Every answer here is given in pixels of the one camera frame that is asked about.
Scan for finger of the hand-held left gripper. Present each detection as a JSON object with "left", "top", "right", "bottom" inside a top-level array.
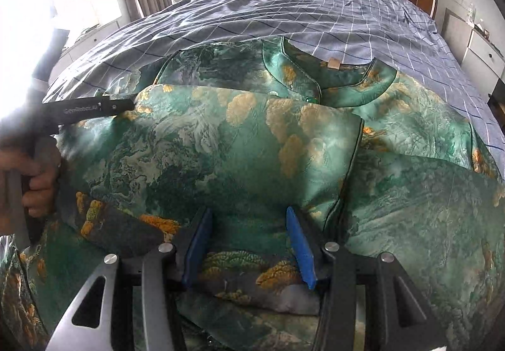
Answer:
[{"left": 103, "top": 95, "right": 137, "bottom": 113}]

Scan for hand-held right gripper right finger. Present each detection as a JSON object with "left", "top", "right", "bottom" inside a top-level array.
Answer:
[{"left": 285, "top": 206, "right": 448, "bottom": 351}]

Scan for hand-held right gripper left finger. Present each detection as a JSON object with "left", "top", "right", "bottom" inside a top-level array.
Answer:
[{"left": 45, "top": 207, "right": 216, "bottom": 351}]

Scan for green patterned silk jacket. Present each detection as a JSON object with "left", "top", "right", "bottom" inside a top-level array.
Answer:
[{"left": 0, "top": 37, "right": 505, "bottom": 351}]

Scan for person's left hand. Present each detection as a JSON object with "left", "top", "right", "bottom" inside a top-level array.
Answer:
[{"left": 0, "top": 146, "right": 61, "bottom": 237}]

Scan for white low window cabinet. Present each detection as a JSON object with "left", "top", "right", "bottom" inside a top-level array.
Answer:
[{"left": 59, "top": 19, "right": 121, "bottom": 59}]

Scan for blue checked duvet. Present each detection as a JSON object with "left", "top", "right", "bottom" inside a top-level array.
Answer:
[{"left": 41, "top": 0, "right": 492, "bottom": 150}]

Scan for wooden seat chair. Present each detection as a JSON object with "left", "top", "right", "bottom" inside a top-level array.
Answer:
[{"left": 487, "top": 78, "right": 505, "bottom": 128}]

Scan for white desk with drawers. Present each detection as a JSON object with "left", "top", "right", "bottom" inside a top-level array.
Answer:
[{"left": 461, "top": 25, "right": 505, "bottom": 79}]

